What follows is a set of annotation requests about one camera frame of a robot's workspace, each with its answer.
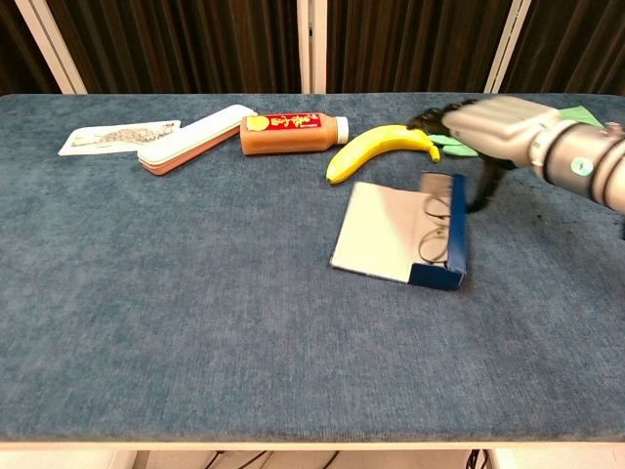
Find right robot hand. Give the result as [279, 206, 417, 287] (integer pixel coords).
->
[407, 95, 561, 214]

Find blue rectangular box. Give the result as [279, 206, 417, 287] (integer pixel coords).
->
[329, 172, 469, 292]

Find thin wire eyeglasses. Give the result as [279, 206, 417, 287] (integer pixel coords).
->
[418, 192, 453, 268]

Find green rubber glove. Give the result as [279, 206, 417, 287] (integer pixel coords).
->
[429, 105, 606, 158]

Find dark pleated curtain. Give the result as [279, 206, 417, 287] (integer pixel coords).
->
[325, 0, 512, 94]
[500, 0, 625, 97]
[46, 0, 302, 95]
[0, 0, 63, 97]

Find yellow banana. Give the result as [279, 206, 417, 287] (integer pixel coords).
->
[325, 124, 441, 186]

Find brown juice bottle red label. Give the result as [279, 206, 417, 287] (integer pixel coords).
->
[238, 112, 351, 156]

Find cream oblong case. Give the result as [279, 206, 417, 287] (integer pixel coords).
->
[137, 104, 259, 177]

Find blue table mat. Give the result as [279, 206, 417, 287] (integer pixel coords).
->
[0, 92, 625, 444]

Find white printed card pack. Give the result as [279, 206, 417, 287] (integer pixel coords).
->
[57, 119, 183, 157]

